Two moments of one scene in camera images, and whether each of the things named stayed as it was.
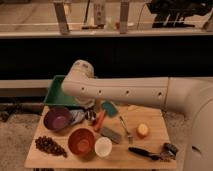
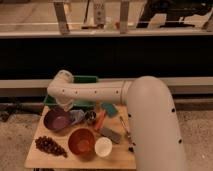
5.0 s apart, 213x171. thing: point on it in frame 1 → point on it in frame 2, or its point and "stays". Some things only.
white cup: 103,146 stays
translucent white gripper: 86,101 → 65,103
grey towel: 76,115 stays
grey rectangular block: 109,133 stays
